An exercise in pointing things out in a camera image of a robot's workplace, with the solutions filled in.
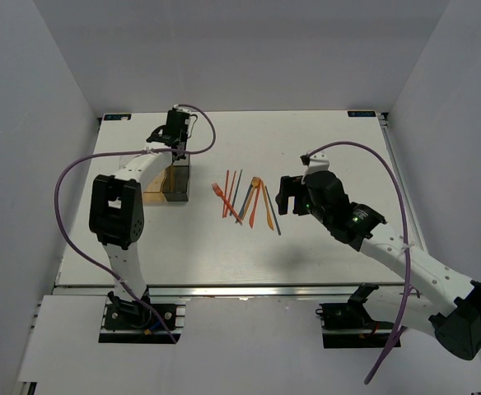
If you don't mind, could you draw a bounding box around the left blue corner label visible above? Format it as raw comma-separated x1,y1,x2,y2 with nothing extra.
103,114,132,121

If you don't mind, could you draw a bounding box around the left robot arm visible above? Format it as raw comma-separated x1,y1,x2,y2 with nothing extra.
89,108,192,328

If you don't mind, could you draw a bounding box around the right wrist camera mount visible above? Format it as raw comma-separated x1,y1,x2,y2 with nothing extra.
300,151,329,183

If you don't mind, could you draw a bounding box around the clear plastic container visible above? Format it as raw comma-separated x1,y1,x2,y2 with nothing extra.
119,154,137,169

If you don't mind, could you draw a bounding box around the red-orange fork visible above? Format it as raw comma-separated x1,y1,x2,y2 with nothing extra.
212,183,242,223

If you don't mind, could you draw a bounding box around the red-orange knife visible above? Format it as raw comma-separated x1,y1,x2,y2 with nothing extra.
249,177,263,228

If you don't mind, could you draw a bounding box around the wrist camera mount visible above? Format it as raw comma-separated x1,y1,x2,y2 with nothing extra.
172,105,192,117
300,151,329,183

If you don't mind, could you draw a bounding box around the orange plastic container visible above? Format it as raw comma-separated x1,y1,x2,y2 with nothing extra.
142,167,170,206

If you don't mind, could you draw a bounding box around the dark grey plastic container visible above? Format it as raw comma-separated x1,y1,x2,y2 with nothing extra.
161,156,191,203

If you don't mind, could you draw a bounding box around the blue corner label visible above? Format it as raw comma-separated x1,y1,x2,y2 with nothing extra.
103,114,132,121
347,110,376,118

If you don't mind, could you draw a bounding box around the dark teal chopstick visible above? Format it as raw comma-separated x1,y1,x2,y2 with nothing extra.
231,169,243,208

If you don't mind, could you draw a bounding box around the right blue corner label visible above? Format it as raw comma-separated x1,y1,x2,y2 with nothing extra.
347,110,376,118

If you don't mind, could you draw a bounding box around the orange spoon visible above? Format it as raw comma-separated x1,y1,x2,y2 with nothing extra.
244,177,256,218

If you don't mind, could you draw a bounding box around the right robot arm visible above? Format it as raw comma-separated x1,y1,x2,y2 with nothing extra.
275,170,481,360

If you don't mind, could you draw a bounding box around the blue-grey chopstick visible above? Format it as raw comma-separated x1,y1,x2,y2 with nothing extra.
264,185,282,235

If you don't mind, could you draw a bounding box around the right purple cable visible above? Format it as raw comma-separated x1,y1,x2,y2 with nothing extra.
306,141,410,386

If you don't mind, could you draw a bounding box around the blue plastic knife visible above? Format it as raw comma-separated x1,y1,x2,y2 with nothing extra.
239,184,253,220

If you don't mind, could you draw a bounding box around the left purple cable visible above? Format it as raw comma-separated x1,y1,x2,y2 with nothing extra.
54,104,217,345

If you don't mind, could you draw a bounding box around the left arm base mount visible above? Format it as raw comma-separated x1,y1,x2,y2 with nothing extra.
98,291,185,345

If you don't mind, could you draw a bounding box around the orange knife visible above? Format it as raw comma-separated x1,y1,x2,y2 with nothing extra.
261,182,274,230

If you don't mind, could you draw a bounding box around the red chopstick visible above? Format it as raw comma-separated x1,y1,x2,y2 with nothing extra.
222,170,230,218
224,170,236,216

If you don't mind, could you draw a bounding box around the aluminium table rail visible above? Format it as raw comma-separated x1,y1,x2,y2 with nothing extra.
52,284,403,298

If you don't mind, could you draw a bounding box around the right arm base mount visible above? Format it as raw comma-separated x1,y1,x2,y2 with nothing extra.
315,283,393,349

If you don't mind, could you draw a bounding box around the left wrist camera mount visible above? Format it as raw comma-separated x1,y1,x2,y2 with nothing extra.
172,105,192,117

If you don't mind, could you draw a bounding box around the purple cable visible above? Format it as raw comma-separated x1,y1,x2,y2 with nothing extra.
54,104,217,345
306,141,410,386

